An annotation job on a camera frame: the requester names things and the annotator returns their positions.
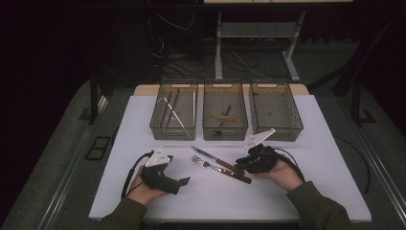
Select metal chopstick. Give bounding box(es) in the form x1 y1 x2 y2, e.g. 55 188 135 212
164 91 173 127
170 88 181 120

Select orange translucent plastic spoon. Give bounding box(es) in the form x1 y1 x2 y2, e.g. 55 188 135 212
204 113 240 125

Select white floor cable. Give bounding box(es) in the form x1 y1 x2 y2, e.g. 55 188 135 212
229 52 273 80

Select black metal stand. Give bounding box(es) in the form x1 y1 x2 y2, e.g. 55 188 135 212
89 63 113 126
307 12 406 127

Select metal floor rail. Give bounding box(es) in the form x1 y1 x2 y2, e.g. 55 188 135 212
37 95 108 230
353 124 406 219

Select white chopstick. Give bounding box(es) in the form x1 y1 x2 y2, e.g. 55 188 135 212
162 97 192 141

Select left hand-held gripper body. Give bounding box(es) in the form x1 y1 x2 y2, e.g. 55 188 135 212
141 147 181 196

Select thin black floor cable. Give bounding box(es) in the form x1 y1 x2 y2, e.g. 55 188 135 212
333 135 372 196

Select black equipment box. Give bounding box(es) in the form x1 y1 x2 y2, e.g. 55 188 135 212
158 11 204 60

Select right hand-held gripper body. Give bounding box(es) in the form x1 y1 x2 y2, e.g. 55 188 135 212
243 127 278 174

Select tan wooden board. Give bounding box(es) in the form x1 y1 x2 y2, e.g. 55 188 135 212
133 83 310 97

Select wooden-handled table knife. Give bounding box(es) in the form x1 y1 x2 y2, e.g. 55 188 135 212
190 145 246 177

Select person's left hand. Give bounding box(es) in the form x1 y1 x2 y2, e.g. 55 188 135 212
126 167 169 206

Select person's right hand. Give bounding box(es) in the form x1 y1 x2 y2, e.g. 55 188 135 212
255 157 305 193

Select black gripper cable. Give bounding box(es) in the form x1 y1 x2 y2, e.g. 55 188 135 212
273 147 306 183
121 150 154 199

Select smoky transparent plastic bin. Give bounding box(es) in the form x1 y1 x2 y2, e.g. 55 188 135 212
148 79 199 142
202 79 249 142
248 80 305 143

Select hanging white cable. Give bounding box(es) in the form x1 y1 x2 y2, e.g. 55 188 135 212
155 11 196 33

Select wooden-handled fork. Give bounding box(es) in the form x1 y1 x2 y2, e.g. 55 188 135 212
191 154 253 185

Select white-legged desk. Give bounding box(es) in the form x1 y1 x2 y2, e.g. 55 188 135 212
204 0 354 82

